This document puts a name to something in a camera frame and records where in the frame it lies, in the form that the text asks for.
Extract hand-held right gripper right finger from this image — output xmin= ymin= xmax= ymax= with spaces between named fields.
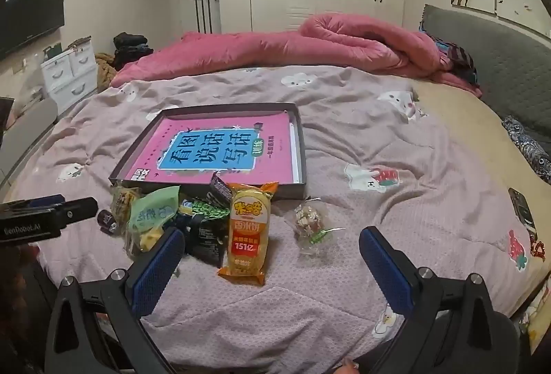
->
xmin=358 ymin=226 xmax=521 ymax=374

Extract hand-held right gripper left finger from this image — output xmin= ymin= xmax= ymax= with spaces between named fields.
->
xmin=44 ymin=227 xmax=187 ymax=374

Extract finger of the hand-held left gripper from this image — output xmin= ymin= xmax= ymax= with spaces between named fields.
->
xmin=54 ymin=197 xmax=99 ymax=229
xmin=6 ymin=194 xmax=66 ymax=210

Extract small dark jelly cup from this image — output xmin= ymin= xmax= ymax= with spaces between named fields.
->
xmin=98 ymin=208 xmax=119 ymax=235

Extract clear yellowish snack packet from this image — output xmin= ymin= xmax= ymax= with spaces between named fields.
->
xmin=111 ymin=185 xmax=143 ymax=228

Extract black green snack packet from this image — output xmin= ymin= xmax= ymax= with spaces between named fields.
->
xmin=178 ymin=197 xmax=231 ymax=267

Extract light green snack packet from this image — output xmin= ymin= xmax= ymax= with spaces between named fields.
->
xmin=125 ymin=185 xmax=181 ymax=258

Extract clear nut candy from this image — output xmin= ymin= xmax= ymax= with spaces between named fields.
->
xmin=293 ymin=197 xmax=347 ymax=256

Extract orange snack packet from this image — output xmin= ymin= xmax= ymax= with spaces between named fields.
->
xmin=217 ymin=181 xmax=280 ymax=286

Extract dark brown snack bar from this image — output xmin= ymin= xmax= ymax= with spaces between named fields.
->
xmin=209 ymin=173 xmax=235 ymax=207

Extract grey cardboard box tray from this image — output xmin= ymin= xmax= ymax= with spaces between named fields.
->
xmin=108 ymin=102 xmax=307 ymax=201

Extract grey chair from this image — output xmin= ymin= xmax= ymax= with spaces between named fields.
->
xmin=0 ymin=99 xmax=59 ymax=185

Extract white drawer cabinet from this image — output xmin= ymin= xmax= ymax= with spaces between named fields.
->
xmin=41 ymin=39 xmax=99 ymax=117

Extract brown knit blanket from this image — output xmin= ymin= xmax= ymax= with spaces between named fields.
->
xmin=95 ymin=52 xmax=119 ymax=93

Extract black phone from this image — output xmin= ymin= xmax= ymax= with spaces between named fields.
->
xmin=508 ymin=187 xmax=537 ymax=235

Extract pink book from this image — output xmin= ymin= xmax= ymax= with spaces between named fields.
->
xmin=125 ymin=111 xmax=298 ymax=185

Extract dark clothes pile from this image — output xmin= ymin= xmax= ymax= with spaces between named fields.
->
xmin=113 ymin=32 xmax=153 ymax=71

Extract dark patterned pillow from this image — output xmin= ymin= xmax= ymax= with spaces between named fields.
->
xmin=501 ymin=116 xmax=551 ymax=185

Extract dark striped clothes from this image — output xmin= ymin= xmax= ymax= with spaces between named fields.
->
xmin=424 ymin=30 xmax=480 ymax=88

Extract coat rack stand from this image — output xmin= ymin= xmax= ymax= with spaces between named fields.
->
xmin=191 ymin=0 xmax=215 ymax=35

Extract pink quilt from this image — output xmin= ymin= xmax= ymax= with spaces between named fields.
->
xmin=110 ymin=13 xmax=483 ymax=99

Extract grey padded headboard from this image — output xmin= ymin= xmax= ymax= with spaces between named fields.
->
xmin=419 ymin=4 xmax=551 ymax=151

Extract black wall television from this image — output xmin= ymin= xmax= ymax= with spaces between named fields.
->
xmin=0 ymin=0 xmax=65 ymax=62

